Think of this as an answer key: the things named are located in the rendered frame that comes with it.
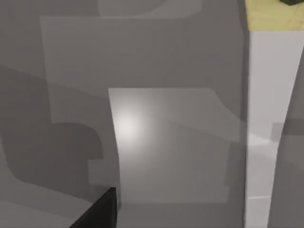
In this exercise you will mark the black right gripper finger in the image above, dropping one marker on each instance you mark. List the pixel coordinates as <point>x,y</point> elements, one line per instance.
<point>103,211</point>

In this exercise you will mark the dark green object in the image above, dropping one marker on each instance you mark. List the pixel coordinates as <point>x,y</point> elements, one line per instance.
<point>292,2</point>

